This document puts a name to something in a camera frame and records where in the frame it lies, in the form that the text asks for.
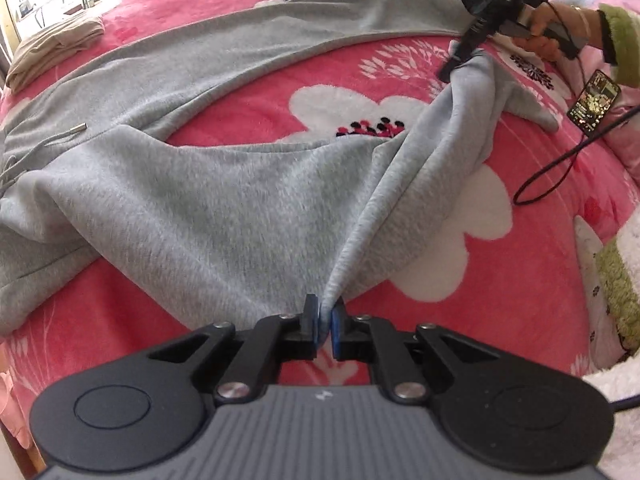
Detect fuzzy green white pajamas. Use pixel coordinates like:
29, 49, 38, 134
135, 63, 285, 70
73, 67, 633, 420
574, 216, 640, 403

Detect black smartphone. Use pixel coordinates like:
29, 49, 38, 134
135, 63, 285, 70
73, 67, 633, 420
567, 70, 622, 136

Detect red floral blanket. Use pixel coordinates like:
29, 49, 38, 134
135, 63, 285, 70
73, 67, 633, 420
0, 0, 640, 480

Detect person's right hand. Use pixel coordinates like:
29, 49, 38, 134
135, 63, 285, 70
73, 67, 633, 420
511, 4, 584, 62

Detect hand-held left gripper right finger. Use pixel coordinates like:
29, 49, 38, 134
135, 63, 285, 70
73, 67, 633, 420
330, 300, 501, 405

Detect grey sweatpants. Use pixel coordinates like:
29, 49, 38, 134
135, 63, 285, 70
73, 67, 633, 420
0, 0, 561, 343

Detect person's right forearm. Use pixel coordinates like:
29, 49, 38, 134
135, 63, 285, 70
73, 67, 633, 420
580, 4, 640, 86

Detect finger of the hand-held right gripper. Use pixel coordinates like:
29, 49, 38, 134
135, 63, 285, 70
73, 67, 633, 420
437, 15, 494, 81

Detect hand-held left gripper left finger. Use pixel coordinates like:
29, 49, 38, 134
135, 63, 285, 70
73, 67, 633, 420
147, 294, 321, 405

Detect folding table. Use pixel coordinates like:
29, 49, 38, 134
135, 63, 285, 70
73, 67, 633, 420
15, 0, 88, 28

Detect beige folded pants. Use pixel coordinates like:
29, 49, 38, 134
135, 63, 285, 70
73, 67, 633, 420
5, 16, 106, 93

